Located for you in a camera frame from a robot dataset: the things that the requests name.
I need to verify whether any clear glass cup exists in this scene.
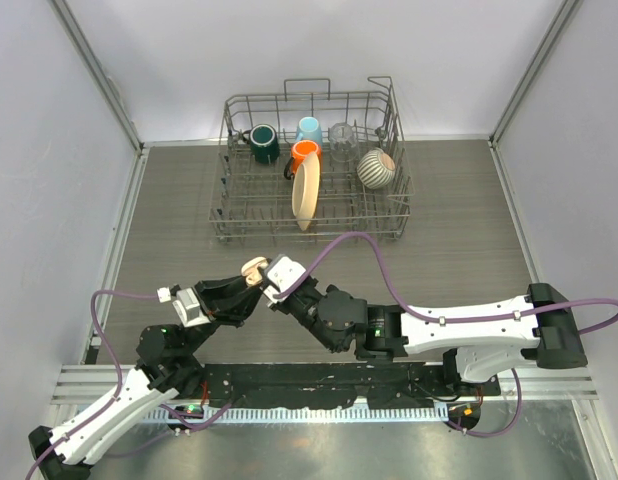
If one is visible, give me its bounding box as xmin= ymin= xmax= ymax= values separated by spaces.
xmin=328 ymin=122 xmax=357 ymax=163

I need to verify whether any beige plate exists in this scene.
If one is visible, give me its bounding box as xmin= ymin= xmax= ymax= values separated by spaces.
xmin=292 ymin=153 xmax=321 ymax=231

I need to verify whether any light blue mug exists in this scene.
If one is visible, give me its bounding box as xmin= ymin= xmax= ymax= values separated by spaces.
xmin=295 ymin=116 xmax=322 ymax=147

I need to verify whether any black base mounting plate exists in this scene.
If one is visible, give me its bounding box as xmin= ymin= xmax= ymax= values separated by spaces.
xmin=183 ymin=362 xmax=501 ymax=410

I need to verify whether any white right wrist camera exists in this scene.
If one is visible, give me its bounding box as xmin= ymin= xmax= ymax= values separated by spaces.
xmin=262 ymin=254 xmax=306 ymax=306

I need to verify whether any pink earbud charging case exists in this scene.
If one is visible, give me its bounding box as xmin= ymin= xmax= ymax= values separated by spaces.
xmin=241 ymin=256 xmax=269 ymax=287

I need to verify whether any orange mug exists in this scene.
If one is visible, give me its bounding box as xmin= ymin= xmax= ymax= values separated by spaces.
xmin=283 ymin=140 xmax=322 ymax=180

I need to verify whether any grey wire dish rack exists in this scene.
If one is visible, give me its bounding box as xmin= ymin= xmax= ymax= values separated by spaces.
xmin=209 ymin=76 xmax=413 ymax=243

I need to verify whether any dark green mug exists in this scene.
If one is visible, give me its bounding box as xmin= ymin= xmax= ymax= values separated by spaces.
xmin=241 ymin=124 xmax=280 ymax=165

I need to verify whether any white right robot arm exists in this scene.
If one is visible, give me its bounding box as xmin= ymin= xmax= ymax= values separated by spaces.
xmin=264 ymin=277 xmax=588 ymax=395

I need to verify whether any striped ceramic bowl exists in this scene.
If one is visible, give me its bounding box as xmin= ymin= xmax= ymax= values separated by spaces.
xmin=356 ymin=148 xmax=396 ymax=190

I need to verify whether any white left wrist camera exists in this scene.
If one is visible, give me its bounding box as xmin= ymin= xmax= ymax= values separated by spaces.
xmin=171 ymin=286 xmax=211 ymax=328

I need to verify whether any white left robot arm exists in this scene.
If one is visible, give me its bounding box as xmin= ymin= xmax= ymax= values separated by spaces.
xmin=27 ymin=276 xmax=262 ymax=479

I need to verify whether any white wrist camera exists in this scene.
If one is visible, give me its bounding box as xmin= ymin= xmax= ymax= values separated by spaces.
xmin=171 ymin=286 xmax=211 ymax=328
xmin=262 ymin=254 xmax=306 ymax=306

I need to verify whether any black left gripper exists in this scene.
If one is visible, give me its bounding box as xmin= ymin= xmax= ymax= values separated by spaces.
xmin=180 ymin=268 xmax=264 ymax=356

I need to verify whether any white slotted cable duct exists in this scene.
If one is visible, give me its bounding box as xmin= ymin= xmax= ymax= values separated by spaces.
xmin=143 ymin=405 xmax=450 ymax=424

